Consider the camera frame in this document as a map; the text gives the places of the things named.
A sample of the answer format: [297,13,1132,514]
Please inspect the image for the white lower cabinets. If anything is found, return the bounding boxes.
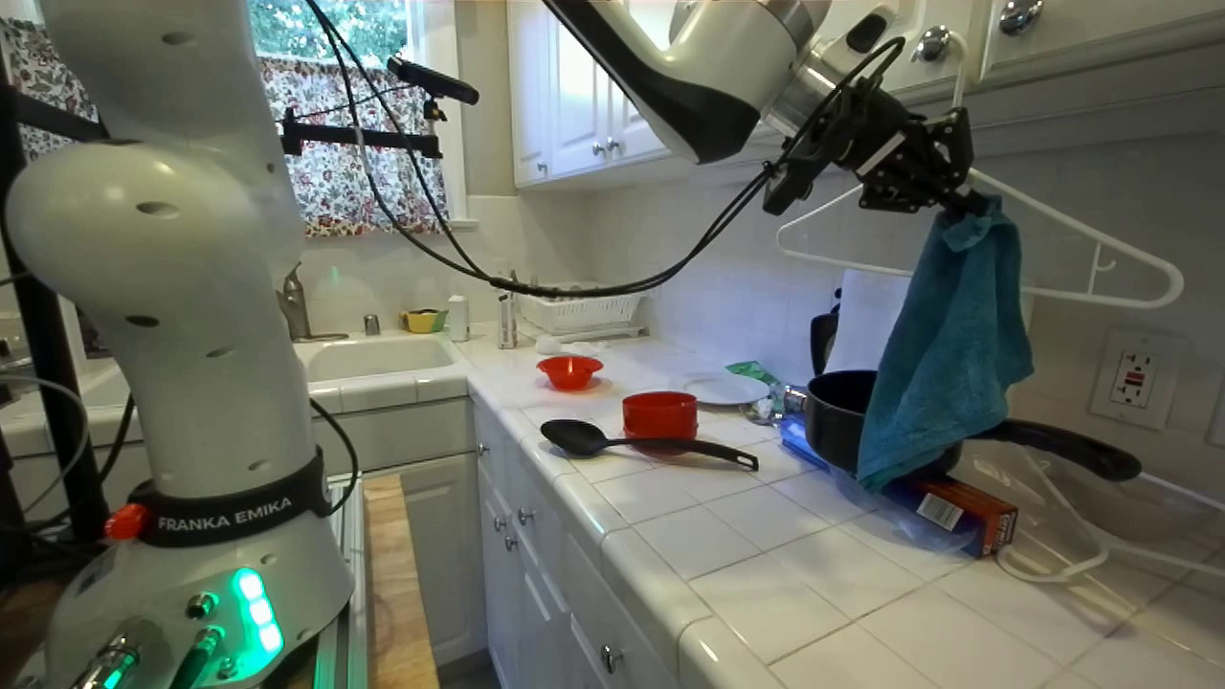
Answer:
[318,395,683,689]

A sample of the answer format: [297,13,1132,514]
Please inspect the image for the white plate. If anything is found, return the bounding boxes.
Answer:
[685,364,777,412]

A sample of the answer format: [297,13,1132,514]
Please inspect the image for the silver sink faucet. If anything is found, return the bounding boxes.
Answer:
[277,268,352,343]

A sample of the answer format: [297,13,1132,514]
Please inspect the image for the silver cabinet knob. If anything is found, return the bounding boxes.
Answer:
[916,23,962,64]
[994,0,1050,33]

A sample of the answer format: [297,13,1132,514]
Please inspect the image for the white wall power outlet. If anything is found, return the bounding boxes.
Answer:
[1088,325,1182,436]

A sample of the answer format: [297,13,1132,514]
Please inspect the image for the green cloth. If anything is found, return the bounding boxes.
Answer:
[724,357,786,392]

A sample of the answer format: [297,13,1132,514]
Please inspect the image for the small red bowl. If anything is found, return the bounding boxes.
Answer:
[532,352,607,395]

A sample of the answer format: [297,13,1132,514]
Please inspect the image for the black tube camera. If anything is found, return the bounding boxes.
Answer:
[384,53,486,106]

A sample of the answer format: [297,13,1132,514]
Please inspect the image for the white dish rack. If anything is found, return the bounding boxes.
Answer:
[513,278,647,342]

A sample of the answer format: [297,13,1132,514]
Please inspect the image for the white soap dispenser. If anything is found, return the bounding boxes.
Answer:
[495,283,528,352]

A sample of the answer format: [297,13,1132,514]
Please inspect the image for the window pane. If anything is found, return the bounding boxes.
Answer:
[246,0,426,69]

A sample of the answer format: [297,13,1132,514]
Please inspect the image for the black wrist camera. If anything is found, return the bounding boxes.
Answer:
[762,120,846,221]

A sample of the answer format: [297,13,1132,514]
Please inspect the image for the white cabinets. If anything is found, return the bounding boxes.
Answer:
[318,395,683,689]
[505,0,1225,196]

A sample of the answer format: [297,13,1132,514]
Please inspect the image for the blue towel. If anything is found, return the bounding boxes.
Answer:
[852,196,1039,492]

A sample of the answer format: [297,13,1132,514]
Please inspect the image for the red measuring cup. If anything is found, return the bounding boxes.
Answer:
[620,392,704,446]

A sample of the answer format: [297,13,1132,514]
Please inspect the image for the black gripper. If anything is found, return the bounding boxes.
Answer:
[828,98,994,219]

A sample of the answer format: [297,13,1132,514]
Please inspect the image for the white kitchen sink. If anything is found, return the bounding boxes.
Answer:
[292,333,472,386]

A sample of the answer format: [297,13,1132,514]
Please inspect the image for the black spatula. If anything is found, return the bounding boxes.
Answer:
[808,287,846,380]

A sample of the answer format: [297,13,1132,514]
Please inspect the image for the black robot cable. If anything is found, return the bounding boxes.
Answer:
[301,0,910,304]

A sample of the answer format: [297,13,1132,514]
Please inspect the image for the white upper cabinets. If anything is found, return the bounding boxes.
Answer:
[505,0,1225,196]

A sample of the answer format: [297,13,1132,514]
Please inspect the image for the black metal stand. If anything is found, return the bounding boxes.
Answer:
[0,74,111,578]

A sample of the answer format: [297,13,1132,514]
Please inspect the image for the floral window curtain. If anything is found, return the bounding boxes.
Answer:
[0,15,453,242]

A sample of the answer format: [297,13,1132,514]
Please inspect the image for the black saucepan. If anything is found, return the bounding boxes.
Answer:
[799,367,1146,485]

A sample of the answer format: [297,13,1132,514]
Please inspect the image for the black plastic spoon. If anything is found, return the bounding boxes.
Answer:
[536,416,762,473]

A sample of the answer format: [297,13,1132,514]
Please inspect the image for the blue and red foil box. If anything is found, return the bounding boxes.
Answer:
[777,412,1022,563]

